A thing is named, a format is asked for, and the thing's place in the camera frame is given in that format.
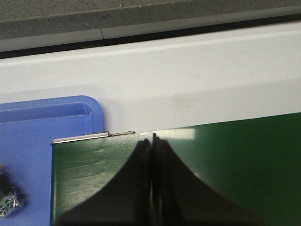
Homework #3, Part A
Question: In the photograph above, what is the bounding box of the blue plastic tray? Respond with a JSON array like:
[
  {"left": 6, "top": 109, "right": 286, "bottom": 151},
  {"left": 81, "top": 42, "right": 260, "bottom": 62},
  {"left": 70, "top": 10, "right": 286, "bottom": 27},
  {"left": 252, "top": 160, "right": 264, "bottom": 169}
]
[{"left": 0, "top": 96, "right": 104, "bottom": 226}]

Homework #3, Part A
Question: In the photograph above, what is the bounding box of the grey speckled stone counter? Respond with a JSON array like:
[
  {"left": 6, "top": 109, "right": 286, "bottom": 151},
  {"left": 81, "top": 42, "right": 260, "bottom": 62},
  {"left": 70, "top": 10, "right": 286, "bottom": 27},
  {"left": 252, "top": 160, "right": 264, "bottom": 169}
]
[{"left": 0, "top": 0, "right": 301, "bottom": 58}]

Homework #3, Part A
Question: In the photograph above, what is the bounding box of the green conveyor belt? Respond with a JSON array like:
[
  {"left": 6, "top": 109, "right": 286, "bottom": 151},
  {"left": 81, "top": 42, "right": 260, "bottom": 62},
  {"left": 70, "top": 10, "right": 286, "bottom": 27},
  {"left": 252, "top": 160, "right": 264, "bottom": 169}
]
[{"left": 51, "top": 113, "right": 301, "bottom": 226}]

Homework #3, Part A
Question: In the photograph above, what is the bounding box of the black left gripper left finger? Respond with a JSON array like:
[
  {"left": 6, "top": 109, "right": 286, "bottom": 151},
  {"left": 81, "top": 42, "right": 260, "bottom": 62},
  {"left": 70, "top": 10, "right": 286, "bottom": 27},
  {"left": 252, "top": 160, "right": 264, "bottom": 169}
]
[{"left": 56, "top": 139, "right": 151, "bottom": 226}]

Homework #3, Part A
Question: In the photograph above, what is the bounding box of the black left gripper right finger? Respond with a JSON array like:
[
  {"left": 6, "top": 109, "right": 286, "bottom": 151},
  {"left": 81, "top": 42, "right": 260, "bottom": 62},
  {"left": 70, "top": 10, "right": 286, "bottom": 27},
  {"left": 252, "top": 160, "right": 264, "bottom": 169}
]
[{"left": 152, "top": 134, "right": 263, "bottom": 226}]

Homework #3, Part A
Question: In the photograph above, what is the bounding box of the yellow push button switch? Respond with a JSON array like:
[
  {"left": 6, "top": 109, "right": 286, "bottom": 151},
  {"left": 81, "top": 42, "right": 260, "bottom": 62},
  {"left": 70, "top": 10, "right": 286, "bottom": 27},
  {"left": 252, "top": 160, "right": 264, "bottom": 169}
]
[{"left": 0, "top": 165, "right": 25, "bottom": 220}]

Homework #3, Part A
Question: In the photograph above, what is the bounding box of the aluminium conveyor frame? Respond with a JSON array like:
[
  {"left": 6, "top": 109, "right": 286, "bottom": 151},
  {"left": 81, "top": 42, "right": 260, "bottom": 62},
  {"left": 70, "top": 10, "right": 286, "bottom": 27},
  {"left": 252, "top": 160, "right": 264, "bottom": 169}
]
[{"left": 51, "top": 131, "right": 135, "bottom": 145}]

